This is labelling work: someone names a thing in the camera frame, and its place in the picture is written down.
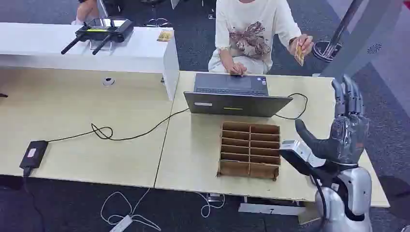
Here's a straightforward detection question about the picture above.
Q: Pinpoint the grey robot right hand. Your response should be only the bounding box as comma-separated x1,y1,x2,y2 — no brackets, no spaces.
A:
294,74,370,166

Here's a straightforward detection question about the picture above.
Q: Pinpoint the person's left hand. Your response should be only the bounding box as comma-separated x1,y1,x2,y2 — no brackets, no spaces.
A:
288,33,315,58

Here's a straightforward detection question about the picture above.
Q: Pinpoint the person's right hand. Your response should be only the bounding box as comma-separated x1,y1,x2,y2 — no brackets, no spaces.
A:
228,62,248,77

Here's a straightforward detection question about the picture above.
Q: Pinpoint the chrome stanchion pole with base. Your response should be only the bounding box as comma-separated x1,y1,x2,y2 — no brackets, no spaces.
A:
313,0,365,63

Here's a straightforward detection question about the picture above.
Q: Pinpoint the grey laptop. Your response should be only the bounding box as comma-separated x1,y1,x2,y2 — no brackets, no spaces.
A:
183,72,293,118

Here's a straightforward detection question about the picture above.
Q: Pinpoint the seated person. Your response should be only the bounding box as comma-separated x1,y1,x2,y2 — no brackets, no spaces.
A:
208,0,315,77

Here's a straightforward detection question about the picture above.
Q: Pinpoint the grey standing panel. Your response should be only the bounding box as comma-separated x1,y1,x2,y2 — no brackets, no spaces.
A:
312,0,405,83

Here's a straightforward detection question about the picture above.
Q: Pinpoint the wooden divided card box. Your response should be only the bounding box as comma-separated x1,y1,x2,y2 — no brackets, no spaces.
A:
216,120,282,182

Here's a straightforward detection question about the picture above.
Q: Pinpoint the chrome office chair base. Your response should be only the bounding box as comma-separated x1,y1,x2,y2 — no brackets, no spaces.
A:
143,17,171,28

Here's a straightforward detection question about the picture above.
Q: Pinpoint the white desk foot bar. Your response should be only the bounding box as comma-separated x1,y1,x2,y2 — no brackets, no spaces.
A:
237,203,306,217

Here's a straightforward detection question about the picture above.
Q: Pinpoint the white desk shelf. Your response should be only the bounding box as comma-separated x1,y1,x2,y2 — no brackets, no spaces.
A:
0,22,180,102

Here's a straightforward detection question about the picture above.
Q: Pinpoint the black remote controller with antennas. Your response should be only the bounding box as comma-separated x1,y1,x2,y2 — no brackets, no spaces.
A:
60,17,135,56

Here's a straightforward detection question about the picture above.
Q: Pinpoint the standing person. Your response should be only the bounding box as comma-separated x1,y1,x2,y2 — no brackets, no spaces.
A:
71,0,101,26

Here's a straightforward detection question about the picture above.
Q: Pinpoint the white power strip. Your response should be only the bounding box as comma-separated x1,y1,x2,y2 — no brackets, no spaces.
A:
109,215,134,232

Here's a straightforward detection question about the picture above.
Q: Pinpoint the black power adapter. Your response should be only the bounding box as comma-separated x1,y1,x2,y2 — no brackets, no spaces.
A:
18,140,49,171

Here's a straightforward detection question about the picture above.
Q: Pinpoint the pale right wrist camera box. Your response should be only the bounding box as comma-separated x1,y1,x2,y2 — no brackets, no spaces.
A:
279,139,327,177

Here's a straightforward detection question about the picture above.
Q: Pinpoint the short black laptop cable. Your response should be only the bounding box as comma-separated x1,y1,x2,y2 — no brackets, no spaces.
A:
274,92,309,121

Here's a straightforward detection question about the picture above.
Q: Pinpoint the long black cable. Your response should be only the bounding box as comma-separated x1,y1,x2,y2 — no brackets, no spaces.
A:
46,108,190,144

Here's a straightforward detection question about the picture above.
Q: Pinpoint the white short cable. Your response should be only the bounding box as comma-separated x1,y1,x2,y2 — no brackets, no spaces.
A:
196,192,226,218

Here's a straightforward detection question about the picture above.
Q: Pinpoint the white looped cable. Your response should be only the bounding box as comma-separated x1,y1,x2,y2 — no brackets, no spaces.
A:
100,188,162,232

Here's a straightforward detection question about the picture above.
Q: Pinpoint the black adapter mains cable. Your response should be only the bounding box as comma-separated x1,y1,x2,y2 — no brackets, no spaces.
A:
21,166,46,232

